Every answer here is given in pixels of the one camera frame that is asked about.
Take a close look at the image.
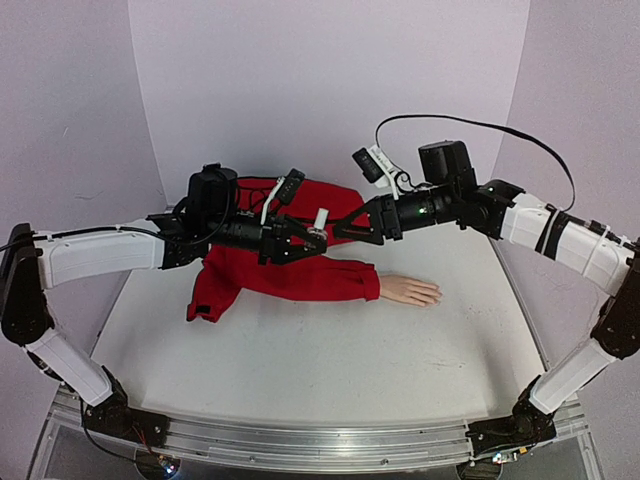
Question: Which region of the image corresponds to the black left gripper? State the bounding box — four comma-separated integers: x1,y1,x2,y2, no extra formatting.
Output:
208,210,330,267

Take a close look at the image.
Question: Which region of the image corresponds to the clear nail polish bottle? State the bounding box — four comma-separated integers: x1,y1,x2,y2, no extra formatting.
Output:
307,226,328,248

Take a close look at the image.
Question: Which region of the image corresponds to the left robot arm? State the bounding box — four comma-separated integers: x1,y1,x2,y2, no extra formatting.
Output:
1,164,329,445

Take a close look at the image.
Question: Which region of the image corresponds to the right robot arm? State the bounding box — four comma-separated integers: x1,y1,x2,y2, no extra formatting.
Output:
333,141,639,428

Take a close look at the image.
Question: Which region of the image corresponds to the red jacket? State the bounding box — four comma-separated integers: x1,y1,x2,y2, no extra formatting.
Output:
186,180,381,323

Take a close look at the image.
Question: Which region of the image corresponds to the mannequin hand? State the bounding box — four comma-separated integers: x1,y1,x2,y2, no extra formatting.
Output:
379,275,442,307

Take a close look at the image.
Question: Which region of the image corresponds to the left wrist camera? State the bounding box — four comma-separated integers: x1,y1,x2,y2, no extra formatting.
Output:
260,168,305,225

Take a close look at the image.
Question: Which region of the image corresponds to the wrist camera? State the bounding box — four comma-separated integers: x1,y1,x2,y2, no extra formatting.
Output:
260,168,305,225
352,145,403,200

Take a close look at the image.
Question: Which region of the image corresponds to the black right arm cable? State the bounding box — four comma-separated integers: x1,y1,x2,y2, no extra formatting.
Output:
373,114,577,211

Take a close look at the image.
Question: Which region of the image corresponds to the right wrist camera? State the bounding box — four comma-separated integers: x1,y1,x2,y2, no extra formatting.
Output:
352,145,403,200

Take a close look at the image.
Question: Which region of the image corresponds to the aluminium table front rail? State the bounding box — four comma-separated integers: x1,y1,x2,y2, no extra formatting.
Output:
49,389,597,474

